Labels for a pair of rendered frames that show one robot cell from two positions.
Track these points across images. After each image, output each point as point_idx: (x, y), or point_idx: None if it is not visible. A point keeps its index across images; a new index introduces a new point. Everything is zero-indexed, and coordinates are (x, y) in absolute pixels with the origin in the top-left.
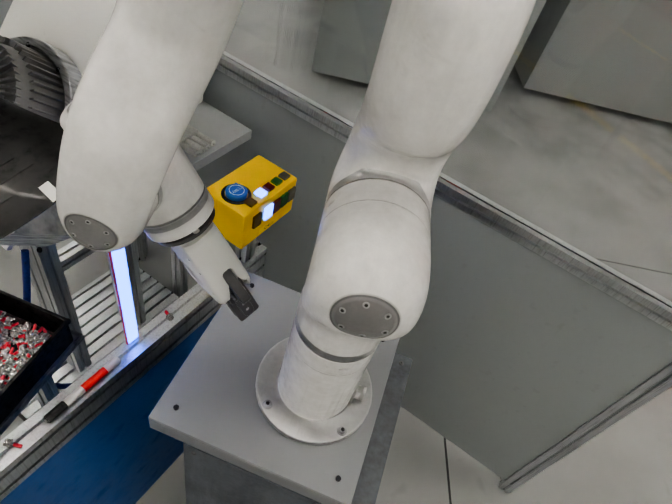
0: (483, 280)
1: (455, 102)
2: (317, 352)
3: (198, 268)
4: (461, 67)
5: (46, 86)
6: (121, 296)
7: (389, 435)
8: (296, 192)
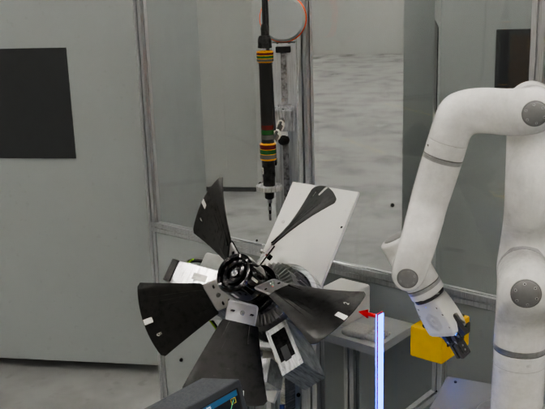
0: None
1: (535, 200)
2: (510, 355)
3: (441, 311)
4: (533, 188)
5: (304, 284)
6: (379, 381)
7: None
8: (461, 373)
